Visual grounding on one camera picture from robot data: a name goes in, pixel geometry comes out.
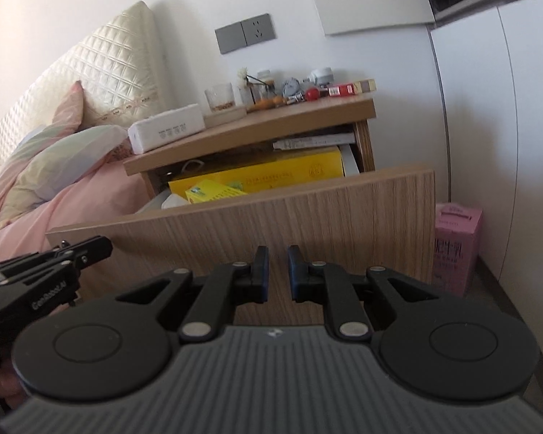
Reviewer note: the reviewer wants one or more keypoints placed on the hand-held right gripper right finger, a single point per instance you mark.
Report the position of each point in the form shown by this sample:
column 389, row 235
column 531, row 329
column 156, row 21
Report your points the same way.
column 294, row 273

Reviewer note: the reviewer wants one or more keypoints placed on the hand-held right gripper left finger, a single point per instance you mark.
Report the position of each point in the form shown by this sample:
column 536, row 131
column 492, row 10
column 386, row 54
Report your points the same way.
column 262, row 275

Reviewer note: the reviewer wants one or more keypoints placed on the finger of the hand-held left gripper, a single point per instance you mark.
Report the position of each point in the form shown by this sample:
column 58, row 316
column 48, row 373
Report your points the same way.
column 36, row 269
column 90, row 248

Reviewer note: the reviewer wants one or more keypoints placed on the wooden drawer with lock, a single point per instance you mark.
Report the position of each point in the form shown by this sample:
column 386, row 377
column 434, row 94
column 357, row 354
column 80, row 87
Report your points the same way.
column 262, row 230

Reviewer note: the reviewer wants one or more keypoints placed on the large yellow box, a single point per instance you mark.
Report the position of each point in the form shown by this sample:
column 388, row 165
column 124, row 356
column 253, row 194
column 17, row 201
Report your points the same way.
column 271, row 174

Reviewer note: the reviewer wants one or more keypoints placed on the person's left hand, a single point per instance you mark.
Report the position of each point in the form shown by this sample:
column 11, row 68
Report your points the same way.
column 0, row 386

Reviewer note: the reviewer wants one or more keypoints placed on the pastel striped pillow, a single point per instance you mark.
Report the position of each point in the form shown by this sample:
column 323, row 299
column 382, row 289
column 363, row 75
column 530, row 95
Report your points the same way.
column 68, row 162

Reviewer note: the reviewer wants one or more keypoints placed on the small yellow green box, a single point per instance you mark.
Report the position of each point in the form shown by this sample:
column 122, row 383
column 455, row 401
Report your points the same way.
column 210, row 192

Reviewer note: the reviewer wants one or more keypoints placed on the white flat box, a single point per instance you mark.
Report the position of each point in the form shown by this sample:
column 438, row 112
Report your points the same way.
column 312, row 141

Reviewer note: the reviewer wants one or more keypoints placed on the pink pillow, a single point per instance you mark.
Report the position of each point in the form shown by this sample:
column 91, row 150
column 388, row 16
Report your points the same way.
column 68, row 108

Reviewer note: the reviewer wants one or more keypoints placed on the white tissue pack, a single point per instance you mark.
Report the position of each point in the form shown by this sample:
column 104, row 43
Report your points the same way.
column 167, row 129

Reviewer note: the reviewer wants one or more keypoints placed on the beige flat tray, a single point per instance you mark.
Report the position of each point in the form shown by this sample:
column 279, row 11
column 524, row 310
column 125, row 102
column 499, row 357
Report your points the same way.
column 224, row 117

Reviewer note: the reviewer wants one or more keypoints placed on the pink box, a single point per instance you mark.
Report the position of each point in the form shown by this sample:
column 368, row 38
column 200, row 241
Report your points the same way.
column 457, row 248

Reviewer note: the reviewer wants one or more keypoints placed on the orange brown object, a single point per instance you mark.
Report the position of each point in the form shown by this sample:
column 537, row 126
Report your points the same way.
column 264, row 105

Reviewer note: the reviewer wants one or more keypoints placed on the metal keys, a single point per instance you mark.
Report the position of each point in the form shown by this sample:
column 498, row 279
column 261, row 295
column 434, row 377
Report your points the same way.
column 295, row 99

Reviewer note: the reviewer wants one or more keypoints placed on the red ball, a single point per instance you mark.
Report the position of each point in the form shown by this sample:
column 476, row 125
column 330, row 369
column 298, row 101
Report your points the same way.
column 312, row 94

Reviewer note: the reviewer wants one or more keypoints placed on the clear glass cup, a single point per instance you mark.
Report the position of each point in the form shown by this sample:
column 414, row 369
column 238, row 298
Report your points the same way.
column 218, row 98

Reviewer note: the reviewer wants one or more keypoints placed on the small grey round clock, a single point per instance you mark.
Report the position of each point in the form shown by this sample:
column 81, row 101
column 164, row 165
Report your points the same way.
column 292, row 88

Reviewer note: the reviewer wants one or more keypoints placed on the cream quilted headboard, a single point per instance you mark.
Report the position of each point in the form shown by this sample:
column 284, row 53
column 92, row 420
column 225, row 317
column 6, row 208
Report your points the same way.
column 108, row 63

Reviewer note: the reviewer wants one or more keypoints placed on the dried flower in bottle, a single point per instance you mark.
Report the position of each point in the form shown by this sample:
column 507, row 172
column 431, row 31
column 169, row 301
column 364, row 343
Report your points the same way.
column 244, row 86

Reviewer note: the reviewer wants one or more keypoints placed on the small white cap bottle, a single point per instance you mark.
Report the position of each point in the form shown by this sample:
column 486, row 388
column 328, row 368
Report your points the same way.
column 264, row 82

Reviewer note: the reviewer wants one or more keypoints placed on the red and beige box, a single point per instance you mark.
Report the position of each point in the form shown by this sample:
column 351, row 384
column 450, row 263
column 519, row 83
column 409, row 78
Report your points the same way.
column 350, row 88

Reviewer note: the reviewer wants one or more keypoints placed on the white plug adapter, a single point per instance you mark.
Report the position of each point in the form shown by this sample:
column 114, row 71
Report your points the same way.
column 322, row 76

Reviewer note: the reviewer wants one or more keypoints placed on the white wardrobe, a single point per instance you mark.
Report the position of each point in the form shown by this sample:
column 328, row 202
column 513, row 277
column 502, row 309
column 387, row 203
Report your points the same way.
column 475, row 122

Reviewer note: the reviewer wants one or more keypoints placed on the grey wall switch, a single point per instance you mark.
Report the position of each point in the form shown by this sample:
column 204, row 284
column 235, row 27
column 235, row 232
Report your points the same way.
column 230, row 38

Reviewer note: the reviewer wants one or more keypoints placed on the grey wall socket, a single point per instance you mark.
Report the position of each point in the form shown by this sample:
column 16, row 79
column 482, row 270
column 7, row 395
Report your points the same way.
column 259, row 28

